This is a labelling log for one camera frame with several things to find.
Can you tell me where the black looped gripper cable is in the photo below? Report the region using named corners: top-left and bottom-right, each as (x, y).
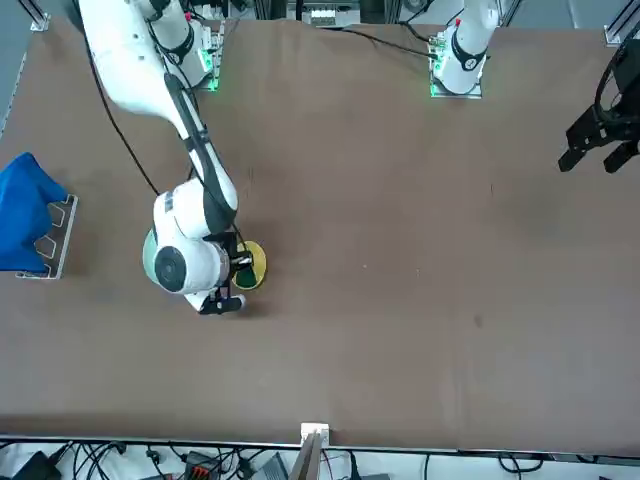
top-left (594, 42), bottom-right (629, 126)

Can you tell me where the small yellow dish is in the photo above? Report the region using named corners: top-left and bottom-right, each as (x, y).
top-left (231, 241), bottom-right (269, 291)

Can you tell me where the pale green plate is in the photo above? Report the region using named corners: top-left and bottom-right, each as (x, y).
top-left (142, 227), bottom-right (161, 286)

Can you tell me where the black base cable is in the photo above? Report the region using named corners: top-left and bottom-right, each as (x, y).
top-left (317, 24), bottom-right (436, 57)

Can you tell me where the aluminium edge rail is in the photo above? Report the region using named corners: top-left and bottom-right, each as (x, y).
top-left (0, 52), bottom-right (27, 141)

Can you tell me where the blue cloth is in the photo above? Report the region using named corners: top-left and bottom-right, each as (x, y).
top-left (0, 152), bottom-right (69, 274)

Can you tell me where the aluminium corner post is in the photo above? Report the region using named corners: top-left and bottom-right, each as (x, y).
top-left (19, 0), bottom-right (51, 32)
top-left (603, 0), bottom-right (640, 47)

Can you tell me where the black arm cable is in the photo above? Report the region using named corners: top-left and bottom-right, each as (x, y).
top-left (79, 29), bottom-right (164, 197)

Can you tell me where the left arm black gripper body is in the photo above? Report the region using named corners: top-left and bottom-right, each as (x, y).
top-left (594, 39), bottom-right (640, 144)

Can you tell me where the green and yellow sponge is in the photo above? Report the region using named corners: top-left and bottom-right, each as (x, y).
top-left (233, 266), bottom-right (259, 290)

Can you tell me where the black and orange connector box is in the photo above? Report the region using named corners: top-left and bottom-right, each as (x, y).
top-left (182, 451), bottom-right (222, 480)

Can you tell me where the clear slotted rack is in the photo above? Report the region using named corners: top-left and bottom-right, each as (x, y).
top-left (14, 194), bottom-right (80, 280)

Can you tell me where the aluminium profile post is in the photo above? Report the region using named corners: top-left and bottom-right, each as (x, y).
top-left (292, 422), bottom-right (332, 480)

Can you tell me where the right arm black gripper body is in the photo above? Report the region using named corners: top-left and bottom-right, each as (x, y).
top-left (227, 239), bottom-right (244, 290)

